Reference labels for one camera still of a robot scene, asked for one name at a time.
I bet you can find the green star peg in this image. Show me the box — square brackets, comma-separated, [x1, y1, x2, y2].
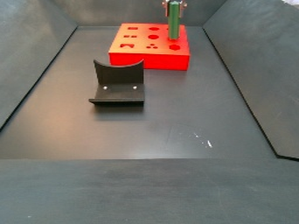
[168, 1, 181, 39]

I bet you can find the black curved holder stand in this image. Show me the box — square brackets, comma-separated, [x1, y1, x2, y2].
[88, 60, 146, 105]

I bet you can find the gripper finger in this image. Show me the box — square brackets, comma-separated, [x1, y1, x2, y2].
[179, 0, 189, 18]
[162, 0, 171, 17]

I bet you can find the red shape sorter box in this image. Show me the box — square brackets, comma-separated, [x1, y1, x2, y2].
[108, 23, 191, 71]

